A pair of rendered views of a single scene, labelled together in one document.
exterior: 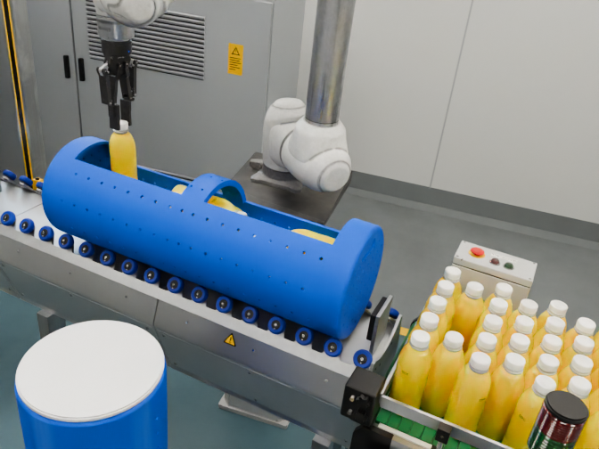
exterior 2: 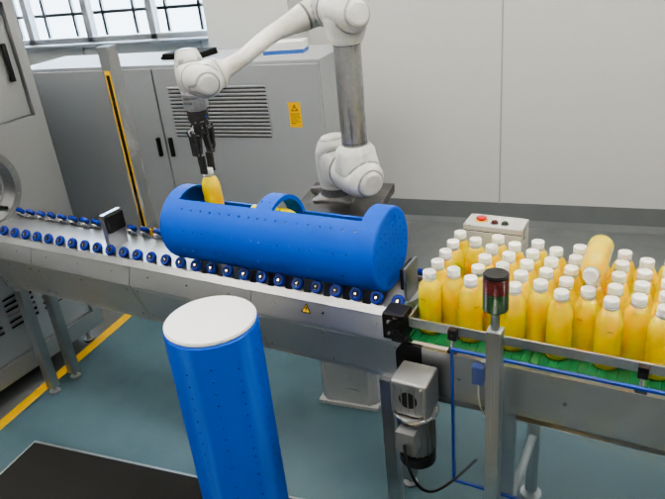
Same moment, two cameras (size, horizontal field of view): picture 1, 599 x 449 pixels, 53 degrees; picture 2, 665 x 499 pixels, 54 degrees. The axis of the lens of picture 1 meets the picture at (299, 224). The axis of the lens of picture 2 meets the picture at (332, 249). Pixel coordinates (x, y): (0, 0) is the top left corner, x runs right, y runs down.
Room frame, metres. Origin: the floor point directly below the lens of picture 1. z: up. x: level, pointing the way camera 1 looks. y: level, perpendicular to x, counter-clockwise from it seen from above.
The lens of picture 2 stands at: (-0.74, -0.23, 2.01)
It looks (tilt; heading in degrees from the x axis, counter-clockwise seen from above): 25 degrees down; 8
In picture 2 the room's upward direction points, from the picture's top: 6 degrees counter-clockwise
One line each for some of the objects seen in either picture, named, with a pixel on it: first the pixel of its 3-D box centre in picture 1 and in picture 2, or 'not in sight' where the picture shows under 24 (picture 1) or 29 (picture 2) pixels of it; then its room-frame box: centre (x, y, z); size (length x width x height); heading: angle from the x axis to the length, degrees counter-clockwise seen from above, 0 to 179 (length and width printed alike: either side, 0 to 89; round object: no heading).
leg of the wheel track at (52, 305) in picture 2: not in sight; (59, 328); (2.00, 1.63, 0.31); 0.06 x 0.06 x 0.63; 67
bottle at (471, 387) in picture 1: (468, 397); (470, 310); (0.93, -0.39, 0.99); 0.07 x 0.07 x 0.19
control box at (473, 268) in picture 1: (490, 274); (496, 234); (1.33, -0.52, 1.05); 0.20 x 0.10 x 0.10; 67
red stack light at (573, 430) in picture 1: (561, 418); (496, 283); (0.67, -0.43, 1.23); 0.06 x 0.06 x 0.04
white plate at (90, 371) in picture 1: (92, 366); (210, 320); (0.87, 0.38, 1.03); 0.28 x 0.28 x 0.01
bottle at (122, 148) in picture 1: (123, 159); (213, 196); (1.52, 0.51, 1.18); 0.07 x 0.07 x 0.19
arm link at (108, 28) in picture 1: (115, 27); (195, 101); (1.52, 0.51, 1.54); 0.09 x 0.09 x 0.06
